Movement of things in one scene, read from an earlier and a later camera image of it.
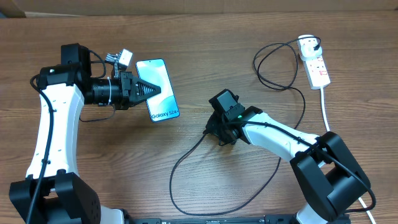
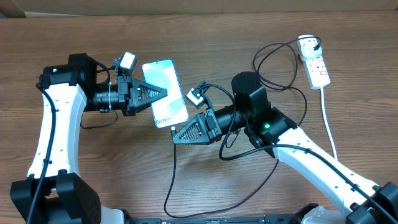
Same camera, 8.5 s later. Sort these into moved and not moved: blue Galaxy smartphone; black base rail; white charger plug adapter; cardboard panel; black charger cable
Moved: black charger cable; blue Galaxy smartphone
Not moved: black base rail; cardboard panel; white charger plug adapter
